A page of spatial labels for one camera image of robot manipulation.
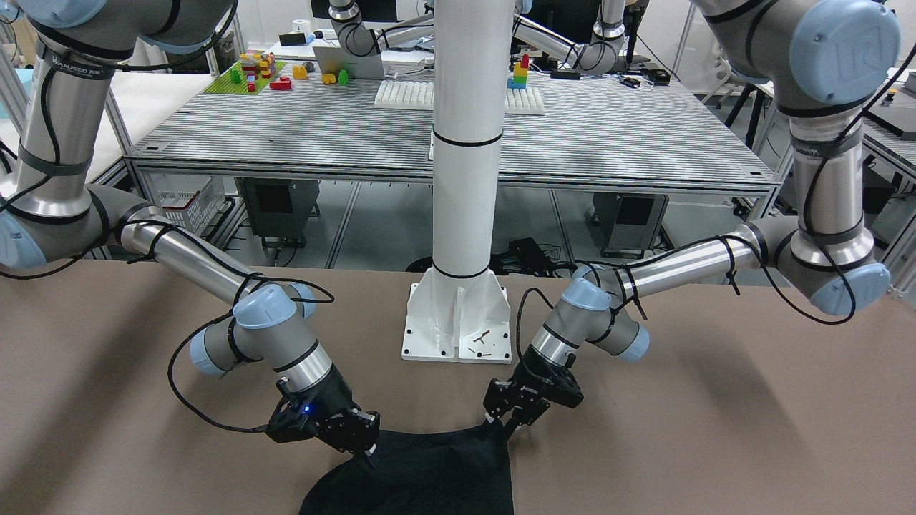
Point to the green lego baseplate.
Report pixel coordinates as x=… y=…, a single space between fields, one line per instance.
x=235 y=81

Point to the coloured block tower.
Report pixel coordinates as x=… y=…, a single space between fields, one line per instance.
x=520 y=73

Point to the striped aluminium workbench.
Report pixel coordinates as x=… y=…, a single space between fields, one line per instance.
x=596 y=134

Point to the black t-shirt with logo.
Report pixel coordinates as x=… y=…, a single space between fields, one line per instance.
x=458 y=472

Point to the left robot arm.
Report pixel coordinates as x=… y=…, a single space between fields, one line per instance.
x=827 y=63

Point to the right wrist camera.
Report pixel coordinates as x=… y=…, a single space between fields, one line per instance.
x=291 y=420

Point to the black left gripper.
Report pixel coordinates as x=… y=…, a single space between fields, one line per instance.
x=530 y=387

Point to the white plastic basket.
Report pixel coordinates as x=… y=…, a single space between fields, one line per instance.
x=191 y=201

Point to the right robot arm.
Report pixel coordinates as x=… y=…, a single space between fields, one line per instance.
x=49 y=213

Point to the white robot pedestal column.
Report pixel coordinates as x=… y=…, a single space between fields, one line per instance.
x=458 y=311

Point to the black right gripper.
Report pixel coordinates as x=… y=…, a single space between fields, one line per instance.
x=335 y=398

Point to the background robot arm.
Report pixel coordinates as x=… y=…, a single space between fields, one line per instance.
x=358 y=40

